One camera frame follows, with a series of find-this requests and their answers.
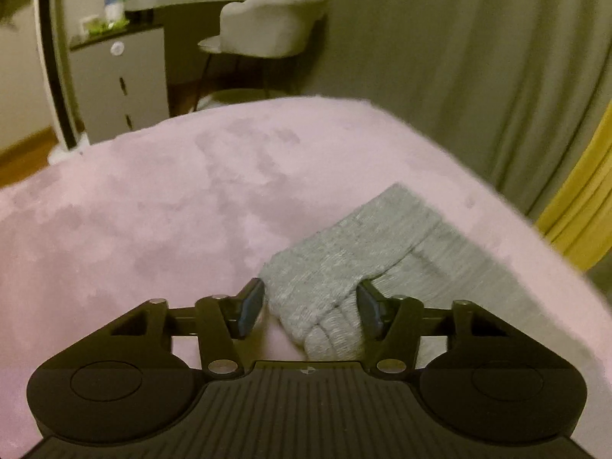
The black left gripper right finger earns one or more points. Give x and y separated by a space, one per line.
377 312

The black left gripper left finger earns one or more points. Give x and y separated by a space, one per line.
242 310

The grey knit pants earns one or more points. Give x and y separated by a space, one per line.
407 250

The pink plush bed blanket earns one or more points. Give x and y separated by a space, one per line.
195 205

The yellow curtain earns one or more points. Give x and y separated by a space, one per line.
577 221

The grey curtain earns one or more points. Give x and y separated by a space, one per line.
515 89

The white shell-back chair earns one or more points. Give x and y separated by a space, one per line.
264 29

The white bottle on cabinet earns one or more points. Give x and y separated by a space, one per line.
114 10

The white standing mirror frame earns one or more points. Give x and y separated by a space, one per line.
51 51

